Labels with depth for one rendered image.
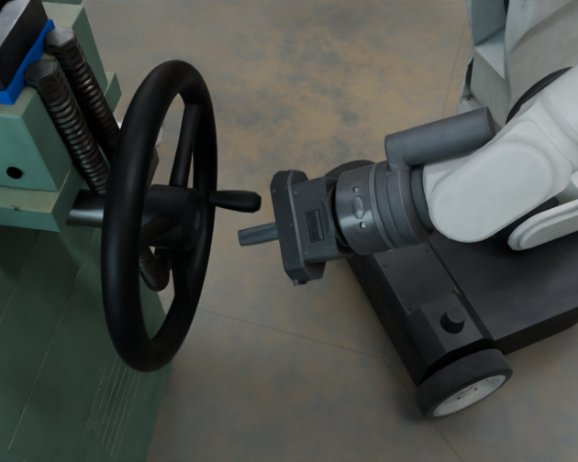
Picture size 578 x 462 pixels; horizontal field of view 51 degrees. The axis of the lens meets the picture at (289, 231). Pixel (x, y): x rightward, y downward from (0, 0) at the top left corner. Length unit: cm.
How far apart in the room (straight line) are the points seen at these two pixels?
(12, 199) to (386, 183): 33
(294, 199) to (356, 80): 136
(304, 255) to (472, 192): 19
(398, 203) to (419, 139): 6
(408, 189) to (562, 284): 87
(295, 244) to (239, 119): 123
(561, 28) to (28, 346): 78
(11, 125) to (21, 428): 40
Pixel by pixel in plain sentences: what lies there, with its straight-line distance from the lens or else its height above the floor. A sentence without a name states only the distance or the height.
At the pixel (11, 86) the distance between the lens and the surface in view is 50.
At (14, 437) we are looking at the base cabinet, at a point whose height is 59.
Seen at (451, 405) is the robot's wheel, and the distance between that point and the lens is 136.
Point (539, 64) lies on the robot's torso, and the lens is 95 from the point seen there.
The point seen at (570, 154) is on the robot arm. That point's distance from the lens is 54.
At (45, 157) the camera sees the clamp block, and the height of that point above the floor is 91.
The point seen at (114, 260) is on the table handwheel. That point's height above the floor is 90.
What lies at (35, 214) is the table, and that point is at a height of 87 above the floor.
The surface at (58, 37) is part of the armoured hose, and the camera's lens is 53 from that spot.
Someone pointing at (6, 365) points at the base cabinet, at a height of 66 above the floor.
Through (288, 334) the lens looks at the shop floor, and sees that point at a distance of 141.
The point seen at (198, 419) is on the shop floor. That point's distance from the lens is 135.
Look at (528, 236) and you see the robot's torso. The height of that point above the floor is 30.
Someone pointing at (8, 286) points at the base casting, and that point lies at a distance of 70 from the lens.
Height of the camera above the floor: 127
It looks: 55 degrees down
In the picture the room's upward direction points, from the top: straight up
